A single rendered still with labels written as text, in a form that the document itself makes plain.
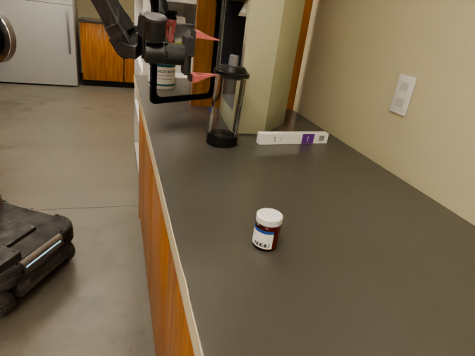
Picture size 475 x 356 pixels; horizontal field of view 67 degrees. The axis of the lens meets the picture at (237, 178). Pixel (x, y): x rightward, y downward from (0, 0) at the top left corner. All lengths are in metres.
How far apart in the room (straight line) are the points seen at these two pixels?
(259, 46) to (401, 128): 0.51
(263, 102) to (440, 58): 0.54
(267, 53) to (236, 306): 0.89
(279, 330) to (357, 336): 0.11
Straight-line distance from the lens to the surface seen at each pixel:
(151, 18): 1.02
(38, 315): 1.94
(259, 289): 0.59
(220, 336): 0.51
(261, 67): 1.25
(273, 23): 1.25
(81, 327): 1.84
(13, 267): 1.83
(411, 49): 1.23
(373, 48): 1.37
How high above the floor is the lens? 1.33
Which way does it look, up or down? 24 degrees down
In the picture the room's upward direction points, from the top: 7 degrees clockwise
